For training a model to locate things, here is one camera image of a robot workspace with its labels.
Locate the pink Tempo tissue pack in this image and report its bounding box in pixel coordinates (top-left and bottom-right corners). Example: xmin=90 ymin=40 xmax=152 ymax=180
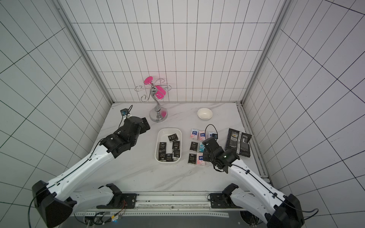
xmin=208 ymin=132 xmax=218 ymax=140
xmin=196 ymin=153 xmax=205 ymax=166
xmin=199 ymin=131 xmax=206 ymax=142
xmin=190 ymin=129 xmax=199 ymax=140

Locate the chrome cup holder stand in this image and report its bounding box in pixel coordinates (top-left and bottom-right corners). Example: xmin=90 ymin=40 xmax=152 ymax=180
xmin=135 ymin=78 xmax=172 ymax=123

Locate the pink cup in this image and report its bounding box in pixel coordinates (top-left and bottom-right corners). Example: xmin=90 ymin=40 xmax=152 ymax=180
xmin=155 ymin=85 xmax=166 ymax=100
xmin=144 ymin=76 xmax=154 ymax=85

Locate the white ceramic bowl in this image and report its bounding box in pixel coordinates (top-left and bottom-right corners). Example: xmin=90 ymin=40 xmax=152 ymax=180
xmin=197 ymin=108 xmax=213 ymax=121

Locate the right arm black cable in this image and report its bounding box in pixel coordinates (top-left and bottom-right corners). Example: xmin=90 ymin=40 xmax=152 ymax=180
xmin=204 ymin=123 xmax=319 ymax=220

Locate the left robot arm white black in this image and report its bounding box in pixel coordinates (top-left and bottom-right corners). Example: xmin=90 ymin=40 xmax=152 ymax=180
xmin=30 ymin=116 xmax=150 ymax=228

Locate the teal cartoon tissue pack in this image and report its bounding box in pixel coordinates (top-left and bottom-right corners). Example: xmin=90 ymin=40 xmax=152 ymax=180
xmin=199 ymin=142 xmax=204 ymax=153

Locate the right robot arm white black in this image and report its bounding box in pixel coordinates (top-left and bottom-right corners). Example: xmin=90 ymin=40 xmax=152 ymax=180
xmin=202 ymin=137 xmax=305 ymax=228

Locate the left base cable bundle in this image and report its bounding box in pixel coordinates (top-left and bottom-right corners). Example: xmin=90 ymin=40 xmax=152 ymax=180
xmin=73 ymin=198 xmax=127 ymax=226

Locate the black tissue pack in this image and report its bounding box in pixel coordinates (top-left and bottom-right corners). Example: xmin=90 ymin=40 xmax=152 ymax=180
xmin=189 ymin=142 xmax=199 ymax=152
xmin=173 ymin=149 xmax=181 ymax=158
xmin=158 ymin=142 xmax=167 ymax=152
xmin=172 ymin=141 xmax=180 ymax=150
xmin=168 ymin=134 xmax=179 ymax=142
xmin=188 ymin=153 xmax=197 ymax=165
xmin=165 ymin=154 xmax=174 ymax=162

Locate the pink cup upper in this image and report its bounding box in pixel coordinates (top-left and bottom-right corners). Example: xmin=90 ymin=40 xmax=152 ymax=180
xmin=144 ymin=76 xmax=154 ymax=85

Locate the pink cup lower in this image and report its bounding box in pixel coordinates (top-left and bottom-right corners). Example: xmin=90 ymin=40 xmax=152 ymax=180
xmin=155 ymin=85 xmax=166 ymax=100

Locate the black snack bag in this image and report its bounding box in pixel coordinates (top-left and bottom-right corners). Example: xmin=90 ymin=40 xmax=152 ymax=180
xmin=225 ymin=128 xmax=242 ymax=154
xmin=239 ymin=132 xmax=252 ymax=158

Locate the white storage box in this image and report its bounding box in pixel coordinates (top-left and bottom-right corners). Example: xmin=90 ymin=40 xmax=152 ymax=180
xmin=155 ymin=128 xmax=182 ymax=163

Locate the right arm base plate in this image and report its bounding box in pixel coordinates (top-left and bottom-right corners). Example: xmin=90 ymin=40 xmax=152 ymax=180
xmin=207 ymin=193 xmax=241 ymax=209

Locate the aluminium mounting rail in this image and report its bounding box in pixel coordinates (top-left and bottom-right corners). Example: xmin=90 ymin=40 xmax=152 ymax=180
xmin=71 ymin=190 xmax=248 ymax=219

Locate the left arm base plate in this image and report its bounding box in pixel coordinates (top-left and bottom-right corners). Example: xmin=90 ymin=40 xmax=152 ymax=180
xmin=97 ymin=193 xmax=137 ymax=210

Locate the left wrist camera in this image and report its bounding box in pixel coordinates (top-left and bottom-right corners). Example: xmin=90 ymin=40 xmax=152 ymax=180
xmin=120 ymin=108 xmax=129 ymax=116

